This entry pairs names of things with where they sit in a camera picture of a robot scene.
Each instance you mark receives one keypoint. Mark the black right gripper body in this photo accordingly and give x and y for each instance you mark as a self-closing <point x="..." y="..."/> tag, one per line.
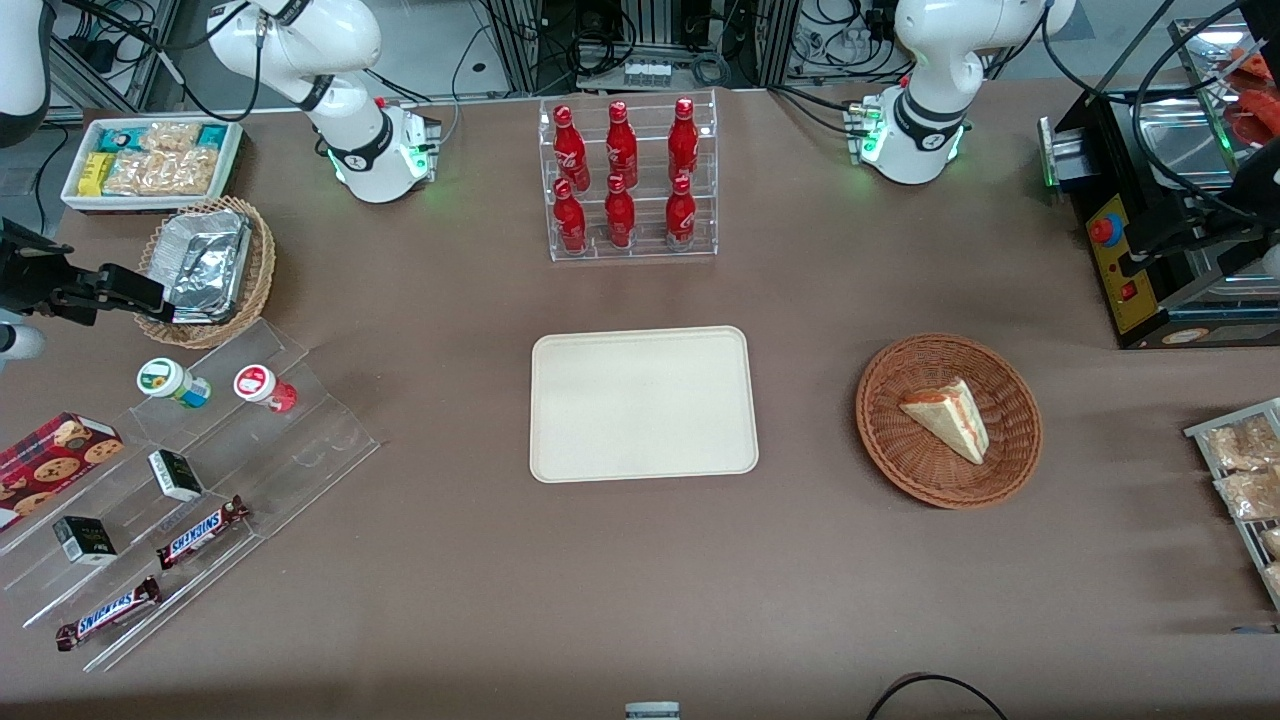
<point x="28" y="277"/>

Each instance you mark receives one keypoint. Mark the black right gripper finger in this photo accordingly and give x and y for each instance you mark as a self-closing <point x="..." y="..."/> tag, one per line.
<point x="130" y="290"/>

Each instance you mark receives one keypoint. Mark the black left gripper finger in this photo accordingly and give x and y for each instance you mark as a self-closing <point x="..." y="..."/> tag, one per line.
<point x="1165" y="232"/>

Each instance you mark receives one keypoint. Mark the green lid yogurt cup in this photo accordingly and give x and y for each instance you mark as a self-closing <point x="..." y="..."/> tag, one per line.
<point x="165" y="380"/>

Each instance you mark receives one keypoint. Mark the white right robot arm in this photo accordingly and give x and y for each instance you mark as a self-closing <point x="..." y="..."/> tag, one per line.
<point x="345" y="110"/>

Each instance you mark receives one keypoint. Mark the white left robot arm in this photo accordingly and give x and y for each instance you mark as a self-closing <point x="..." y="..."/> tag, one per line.
<point x="925" y="100"/>

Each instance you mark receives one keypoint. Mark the silver foil tray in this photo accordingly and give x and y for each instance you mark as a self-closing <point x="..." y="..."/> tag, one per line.
<point x="205" y="265"/>

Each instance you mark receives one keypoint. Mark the red gum bottle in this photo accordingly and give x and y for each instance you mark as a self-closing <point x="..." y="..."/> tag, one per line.
<point x="258" y="384"/>

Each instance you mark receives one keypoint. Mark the beige plastic tray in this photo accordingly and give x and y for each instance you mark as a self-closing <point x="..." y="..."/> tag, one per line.
<point x="640" y="405"/>

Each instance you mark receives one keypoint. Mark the black food warmer machine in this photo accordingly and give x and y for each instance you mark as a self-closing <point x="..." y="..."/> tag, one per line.
<point x="1120" y="260"/>

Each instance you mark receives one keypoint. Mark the red packaged food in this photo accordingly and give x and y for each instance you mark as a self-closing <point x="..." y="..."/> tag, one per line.
<point x="1255" y="110"/>

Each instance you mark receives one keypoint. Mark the white snack bin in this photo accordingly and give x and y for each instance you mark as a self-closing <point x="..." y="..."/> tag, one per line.
<point x="72" y="190"/>

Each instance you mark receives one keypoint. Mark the yellow snack packet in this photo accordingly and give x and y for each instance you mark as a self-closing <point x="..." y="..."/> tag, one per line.
<point x="95" y="174"/>

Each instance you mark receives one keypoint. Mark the clear peanut bag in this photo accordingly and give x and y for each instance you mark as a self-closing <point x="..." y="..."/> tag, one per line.
<point x="165" y="172"/>
<point x="172" y="136"/>

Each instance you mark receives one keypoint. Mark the light wicker basket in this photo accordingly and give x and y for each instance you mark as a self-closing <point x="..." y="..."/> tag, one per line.
<point x="258" y="270"/>

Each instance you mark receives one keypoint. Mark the teal snack packet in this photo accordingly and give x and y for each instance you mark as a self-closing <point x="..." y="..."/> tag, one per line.
<point x="212" y="136"/>
<point x="120" y="139"/>

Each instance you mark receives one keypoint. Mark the red cookie box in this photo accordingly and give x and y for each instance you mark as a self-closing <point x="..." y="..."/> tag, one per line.
<point x="50" y="465"/>

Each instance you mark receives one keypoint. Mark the small black box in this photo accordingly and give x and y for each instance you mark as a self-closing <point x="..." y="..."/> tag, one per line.
<point x="85" y="540"/>
<point x="176" y="475"/>

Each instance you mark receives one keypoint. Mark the clear bread snack bag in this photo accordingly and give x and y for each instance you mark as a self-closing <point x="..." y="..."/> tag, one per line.
<point x="1240" y="445"/>
<point x="1272" y="542"/>
<point x="1274" y="580"/>
<point x="1250" y="495"/>

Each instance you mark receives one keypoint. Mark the clear acrylic step shelf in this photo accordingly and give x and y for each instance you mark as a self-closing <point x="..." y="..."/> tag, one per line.
<point x="300" y="450"/>

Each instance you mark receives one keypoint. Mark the snickers bar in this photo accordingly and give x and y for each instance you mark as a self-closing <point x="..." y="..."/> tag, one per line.
<point x="203" y="532"/>
<point x="108" y="613"/>

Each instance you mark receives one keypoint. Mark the wrapped triangle sandwich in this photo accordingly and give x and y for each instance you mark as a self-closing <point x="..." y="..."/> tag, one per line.
<point x="950" y="418"/>

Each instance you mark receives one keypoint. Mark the brown wicker basket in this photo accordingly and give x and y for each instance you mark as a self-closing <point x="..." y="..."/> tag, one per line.
<point x="900" y="450"/>

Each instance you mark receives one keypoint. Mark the blue tape strip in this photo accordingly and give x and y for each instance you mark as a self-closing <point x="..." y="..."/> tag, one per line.
<point x="1255" y="629"/>

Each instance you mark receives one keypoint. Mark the red cola bottle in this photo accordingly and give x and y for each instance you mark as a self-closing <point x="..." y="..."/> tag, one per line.
<point x="622" y="148"/>
<point x="620" y="215"/>
<point x="570" y="220"/>
<point x="680" y="213"/>
<point x="571" y="150"/>
<point x="683" y="142"/>

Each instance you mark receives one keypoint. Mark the clear acrylic bottle rack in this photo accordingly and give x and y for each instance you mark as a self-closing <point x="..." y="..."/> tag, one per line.
<point x="705" y="180"/>

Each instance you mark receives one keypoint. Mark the grey power strip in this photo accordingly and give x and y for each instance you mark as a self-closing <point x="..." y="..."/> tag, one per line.
<point x="648" y="73"/>

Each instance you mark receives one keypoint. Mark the small grey white device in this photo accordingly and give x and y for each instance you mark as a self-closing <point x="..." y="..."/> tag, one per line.
<point x="652" y="711"/>

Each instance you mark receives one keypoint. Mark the silver metal bracket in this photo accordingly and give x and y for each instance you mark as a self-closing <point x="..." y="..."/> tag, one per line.
<point x="1050" y="155"/>

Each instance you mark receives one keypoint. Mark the aluminium frame rack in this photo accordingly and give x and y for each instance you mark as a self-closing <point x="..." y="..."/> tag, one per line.
<point x="520" y="40"/>

